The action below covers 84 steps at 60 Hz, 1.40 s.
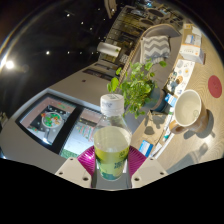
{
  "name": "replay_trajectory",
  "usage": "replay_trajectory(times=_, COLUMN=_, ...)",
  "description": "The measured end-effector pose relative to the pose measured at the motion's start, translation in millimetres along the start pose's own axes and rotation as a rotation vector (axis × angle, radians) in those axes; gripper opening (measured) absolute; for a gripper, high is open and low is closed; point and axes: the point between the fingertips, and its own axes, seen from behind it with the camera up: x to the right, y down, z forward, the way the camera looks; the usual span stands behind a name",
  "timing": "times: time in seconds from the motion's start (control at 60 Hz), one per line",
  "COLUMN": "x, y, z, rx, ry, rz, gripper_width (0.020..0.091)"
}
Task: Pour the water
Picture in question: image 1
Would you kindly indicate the green potted plant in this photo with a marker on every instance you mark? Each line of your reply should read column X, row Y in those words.
column 138, row 86

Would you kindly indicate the grey curved sofa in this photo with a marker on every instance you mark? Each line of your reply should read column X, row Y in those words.
column 173, row 50

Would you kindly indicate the grey zigzag cushion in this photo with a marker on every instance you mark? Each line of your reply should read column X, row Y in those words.
column 155, row 48

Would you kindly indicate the blue and white small box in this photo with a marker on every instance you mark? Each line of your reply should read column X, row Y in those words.
column 145, row 148

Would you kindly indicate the group of ceiling lights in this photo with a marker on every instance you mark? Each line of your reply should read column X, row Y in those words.
column 9, row 64

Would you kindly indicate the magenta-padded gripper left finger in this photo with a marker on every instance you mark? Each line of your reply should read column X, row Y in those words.
column 71, row 171

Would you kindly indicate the arched window with decals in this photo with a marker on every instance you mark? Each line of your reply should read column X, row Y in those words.
column 50, row 121

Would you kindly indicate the white round pillar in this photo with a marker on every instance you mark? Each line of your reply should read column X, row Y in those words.
column 108, row 49

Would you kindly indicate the clear bottle with green label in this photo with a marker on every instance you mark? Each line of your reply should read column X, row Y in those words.
column 111, row 160

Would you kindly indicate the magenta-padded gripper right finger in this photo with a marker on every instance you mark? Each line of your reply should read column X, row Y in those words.
column 150, row 171

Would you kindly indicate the flat round red coaster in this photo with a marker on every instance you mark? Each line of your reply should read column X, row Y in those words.
column 215, row 86

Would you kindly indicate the tan mug with white letters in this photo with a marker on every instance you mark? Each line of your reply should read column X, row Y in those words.
column 188, row 111

